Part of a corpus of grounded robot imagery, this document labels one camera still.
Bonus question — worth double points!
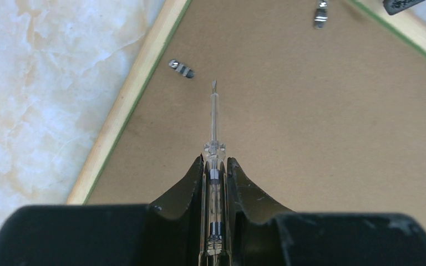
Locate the brown frame backing board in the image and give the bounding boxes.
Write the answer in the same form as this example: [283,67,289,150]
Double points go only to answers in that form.
[88,1,426,231]

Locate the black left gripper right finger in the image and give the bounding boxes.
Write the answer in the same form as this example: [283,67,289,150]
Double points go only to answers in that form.
[227,157,426,265]

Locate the green wooden picture frame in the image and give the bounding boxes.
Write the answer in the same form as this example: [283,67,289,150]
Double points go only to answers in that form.
[67,1,426,205]

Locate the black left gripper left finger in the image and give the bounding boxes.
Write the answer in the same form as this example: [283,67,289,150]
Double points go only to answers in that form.
[0,157,204,265]

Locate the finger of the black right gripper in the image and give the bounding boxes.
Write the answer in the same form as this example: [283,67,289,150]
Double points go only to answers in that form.
[382,0,425,16]

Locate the metal frame turn clip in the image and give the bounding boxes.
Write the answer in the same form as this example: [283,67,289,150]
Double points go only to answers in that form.
[313,0,328,29]
[168,59,195,79]

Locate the clear handled screwdriver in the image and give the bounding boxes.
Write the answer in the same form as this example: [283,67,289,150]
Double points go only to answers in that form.
[198,80,232,265]

